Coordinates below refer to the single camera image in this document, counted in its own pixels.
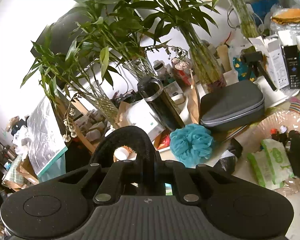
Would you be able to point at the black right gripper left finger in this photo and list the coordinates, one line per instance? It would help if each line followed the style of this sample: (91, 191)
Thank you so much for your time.
(111, 186)

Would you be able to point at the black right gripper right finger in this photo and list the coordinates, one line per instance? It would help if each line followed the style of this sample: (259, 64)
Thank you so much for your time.
(152, 173)

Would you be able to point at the teal mesh bath loofah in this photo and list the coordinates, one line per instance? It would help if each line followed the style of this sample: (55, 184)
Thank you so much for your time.
(192, 144)

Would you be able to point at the white orange cream bottle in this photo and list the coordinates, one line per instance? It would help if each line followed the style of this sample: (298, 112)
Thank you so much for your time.
(124, 153)

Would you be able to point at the silver foil bag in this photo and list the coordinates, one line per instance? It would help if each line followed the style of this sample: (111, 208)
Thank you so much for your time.
(47, 147)

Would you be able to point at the white and green box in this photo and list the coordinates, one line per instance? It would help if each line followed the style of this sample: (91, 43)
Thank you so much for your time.
(141, 115)

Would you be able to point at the black crumpled wrapper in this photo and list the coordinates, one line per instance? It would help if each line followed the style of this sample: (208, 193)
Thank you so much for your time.
(227, 161)

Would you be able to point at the black insulated bottle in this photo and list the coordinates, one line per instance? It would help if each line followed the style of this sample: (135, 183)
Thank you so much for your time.
(152, 91)

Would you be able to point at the brown paper bag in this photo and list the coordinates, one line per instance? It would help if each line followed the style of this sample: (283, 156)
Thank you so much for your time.
(193, 105)

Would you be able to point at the bamboo plant in glass vase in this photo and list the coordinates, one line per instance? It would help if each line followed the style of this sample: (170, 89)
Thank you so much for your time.
(75, 69)

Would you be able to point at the grey zippered hard case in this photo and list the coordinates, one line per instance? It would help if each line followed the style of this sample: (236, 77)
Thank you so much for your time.
(232, 106)

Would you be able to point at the green tissue pack in basket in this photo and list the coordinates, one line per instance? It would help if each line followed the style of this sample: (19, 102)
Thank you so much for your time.
(271, 164)

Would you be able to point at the bamboo plant in crystal vase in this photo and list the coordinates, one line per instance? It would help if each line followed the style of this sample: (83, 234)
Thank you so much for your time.
(130, 30)

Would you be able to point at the black pouch in basket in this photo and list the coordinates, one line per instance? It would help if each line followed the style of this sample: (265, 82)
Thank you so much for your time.
(294, 151)

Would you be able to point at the small black tripod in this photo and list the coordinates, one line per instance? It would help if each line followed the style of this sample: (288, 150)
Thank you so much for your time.
(254, 62)

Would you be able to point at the tall bamboo plant vase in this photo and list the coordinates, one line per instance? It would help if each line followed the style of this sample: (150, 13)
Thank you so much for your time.
(183, 15)

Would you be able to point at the white product box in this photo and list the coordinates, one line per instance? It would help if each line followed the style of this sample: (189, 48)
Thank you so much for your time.
(275, 64)

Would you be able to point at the black product box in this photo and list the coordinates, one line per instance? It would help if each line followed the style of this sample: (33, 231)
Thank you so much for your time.
(292, 60)

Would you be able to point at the far right bamboo plant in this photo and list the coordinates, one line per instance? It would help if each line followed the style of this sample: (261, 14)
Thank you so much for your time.
(247, 24)

